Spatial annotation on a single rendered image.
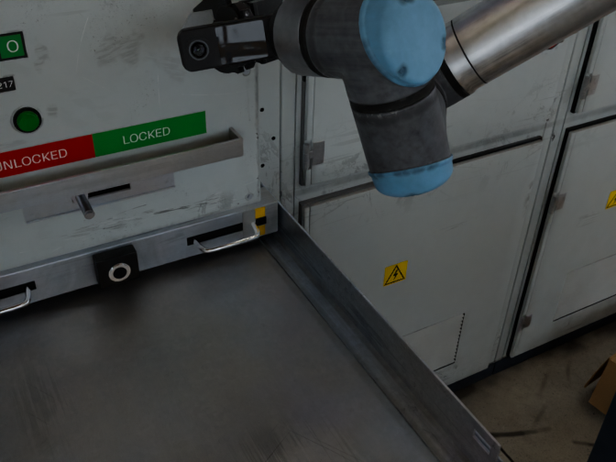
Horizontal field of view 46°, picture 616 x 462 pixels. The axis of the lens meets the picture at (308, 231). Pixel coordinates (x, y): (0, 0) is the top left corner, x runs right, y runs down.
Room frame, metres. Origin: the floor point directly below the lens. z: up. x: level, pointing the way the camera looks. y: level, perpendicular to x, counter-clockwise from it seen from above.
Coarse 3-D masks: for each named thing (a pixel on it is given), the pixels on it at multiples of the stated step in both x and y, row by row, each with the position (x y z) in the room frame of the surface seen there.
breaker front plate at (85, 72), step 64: (0, 0) 0.80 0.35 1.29; (64, 0) 0.84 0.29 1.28; (128, 0) 0.87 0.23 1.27; (192, 0) 0.92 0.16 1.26; (0, 64) 0.79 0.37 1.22; (64, 64) 0.83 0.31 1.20; (128, 64) 0.87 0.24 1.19; (256, 64) 0.96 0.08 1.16; (0, 128) 0.79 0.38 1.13; (64, 128) 0.82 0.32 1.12; (256, 128) 0.96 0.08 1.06; (128, 192) 0.86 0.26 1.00; (192, 192) 0.90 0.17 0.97; (256, 192) 0.96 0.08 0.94; (0, 256) 0.77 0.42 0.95
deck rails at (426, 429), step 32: (288, 224) 0.94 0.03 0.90; (288, 256) 0.92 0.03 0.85; (320, 256) 0.85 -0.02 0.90; (320, 288) 0.84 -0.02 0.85; (352, 288) 0.77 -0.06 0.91; (352, 320) 0.77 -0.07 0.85; (384, 320) 0.70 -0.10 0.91; (352, 352) 0.71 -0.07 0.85; (384, 352) 0.69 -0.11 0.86; (384, 384) 0.65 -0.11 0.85; (416, 384) 0.63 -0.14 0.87; (416, 416) 0.60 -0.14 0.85; (448, 416) 0.58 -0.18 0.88; (448, 448) 0.55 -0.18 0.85; (480, 448) 0.53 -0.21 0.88
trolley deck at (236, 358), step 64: (192, 256) 0.91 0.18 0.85; (256, 256) 0.92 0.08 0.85; (0, 320) 0.75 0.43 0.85; (64, 320) 0.75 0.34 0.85; (128, 320) 0.76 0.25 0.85; (192, 320) 0.76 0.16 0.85; (256, 320) 0.77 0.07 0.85; (320, 320) 0.77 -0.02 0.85; (0, 384) 0.63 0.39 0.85; (64, 384) 0.63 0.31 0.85; (128, 384) 0.64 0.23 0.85; (192, 384) 0.64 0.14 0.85; (256, 384) 0.65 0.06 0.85; (320, 384) 0.65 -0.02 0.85; (0, 448) 0.53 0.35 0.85; (64, 448) 0.53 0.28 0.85; (128, 448) 0.54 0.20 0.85; (192, 448) 0.54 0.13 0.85; (256, 448) 0.54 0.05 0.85; (320, 448) 0.55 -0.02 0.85; (384, 448) 0.55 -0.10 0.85
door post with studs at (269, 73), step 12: (276, 60) 1.13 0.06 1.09; (264, 72) 1.12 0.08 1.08; (276, 72) 1.13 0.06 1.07; (264, 84) 1.12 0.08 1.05; (276, 84) 1.13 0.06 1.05; (264, 96) 1.12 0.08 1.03; (276, 96) 1.13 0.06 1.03; (264, 108) 1.12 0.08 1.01; (276, 108) 1.13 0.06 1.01; (264, 120) 1.12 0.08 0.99; (276, 120) 1.13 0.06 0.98; (264, 132) 1.12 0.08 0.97; (276, 132) 1.13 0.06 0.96; (264, 144) 1.12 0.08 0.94; (276, 144) 1.13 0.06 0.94; (264, 156) 1.12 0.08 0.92; (276, 156) 1.13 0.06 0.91; (264, 168) 1.12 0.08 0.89; (276, 168) 1.13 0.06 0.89; (264, 180) 1.12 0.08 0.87; (276, 180) 1.13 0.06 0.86; (276, 192) 1.13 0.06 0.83
